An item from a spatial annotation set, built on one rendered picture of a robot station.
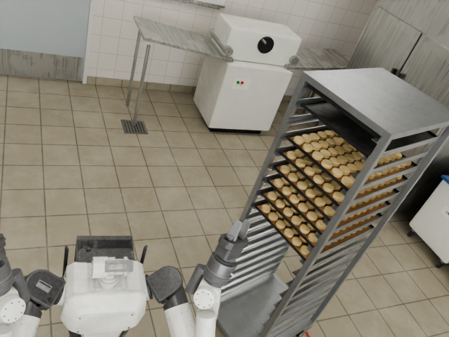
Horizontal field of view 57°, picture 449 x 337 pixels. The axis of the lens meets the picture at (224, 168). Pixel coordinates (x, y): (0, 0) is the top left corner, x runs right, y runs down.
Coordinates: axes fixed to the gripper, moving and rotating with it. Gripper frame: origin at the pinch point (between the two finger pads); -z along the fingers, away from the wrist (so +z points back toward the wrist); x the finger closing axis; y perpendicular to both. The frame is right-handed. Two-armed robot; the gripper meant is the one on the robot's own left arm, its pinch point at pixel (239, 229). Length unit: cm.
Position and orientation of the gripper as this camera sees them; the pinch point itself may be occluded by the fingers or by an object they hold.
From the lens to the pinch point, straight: 128.4
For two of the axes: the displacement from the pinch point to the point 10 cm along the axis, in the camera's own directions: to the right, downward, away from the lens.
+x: -5.3, -0.6, -8.4
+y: -7.3, -4.7, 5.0
